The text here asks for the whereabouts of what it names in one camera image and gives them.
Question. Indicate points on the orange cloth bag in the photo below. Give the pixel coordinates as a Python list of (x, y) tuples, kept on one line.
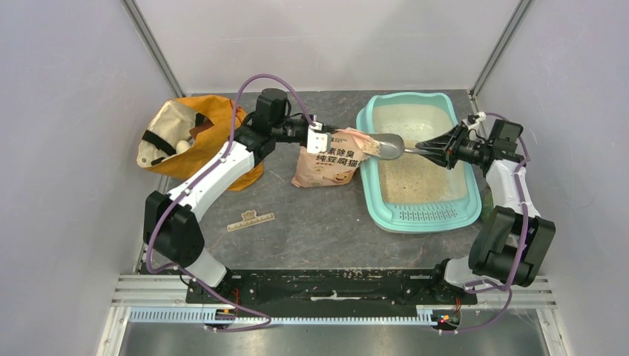
[(184, 135)]

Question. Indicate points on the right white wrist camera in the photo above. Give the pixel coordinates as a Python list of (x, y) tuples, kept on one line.
[(474, 120)]

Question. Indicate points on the metal litter scoop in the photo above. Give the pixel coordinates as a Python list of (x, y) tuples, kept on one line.
[(388, 146)]

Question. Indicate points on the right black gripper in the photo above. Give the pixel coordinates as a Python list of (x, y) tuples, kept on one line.
[(445, 149)]

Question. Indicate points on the teal litter box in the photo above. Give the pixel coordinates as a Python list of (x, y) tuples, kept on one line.
[(412, 195)]

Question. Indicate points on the wooden bag clip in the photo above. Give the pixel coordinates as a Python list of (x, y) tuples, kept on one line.
[(250, 218)]

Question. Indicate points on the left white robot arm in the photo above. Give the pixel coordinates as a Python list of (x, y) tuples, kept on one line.
[(172, 219)]

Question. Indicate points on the aluminium frame rail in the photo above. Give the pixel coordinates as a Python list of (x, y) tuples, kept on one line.
[(167, 314)]

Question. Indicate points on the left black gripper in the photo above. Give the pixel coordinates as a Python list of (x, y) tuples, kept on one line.
[(303, 119)]

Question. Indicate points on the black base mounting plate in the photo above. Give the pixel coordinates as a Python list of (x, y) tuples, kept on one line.
[(349, 292)]

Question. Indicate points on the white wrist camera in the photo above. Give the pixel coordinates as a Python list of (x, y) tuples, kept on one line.
[(317, 141), (474, 120)]

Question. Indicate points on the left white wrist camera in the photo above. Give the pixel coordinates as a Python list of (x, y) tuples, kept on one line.
[(317, 141)]

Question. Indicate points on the pink cat litter bag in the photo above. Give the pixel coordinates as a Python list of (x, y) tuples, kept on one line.
[(349, 148)]

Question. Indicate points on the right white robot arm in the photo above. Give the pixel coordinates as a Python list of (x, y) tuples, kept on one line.
[(514, 239)]

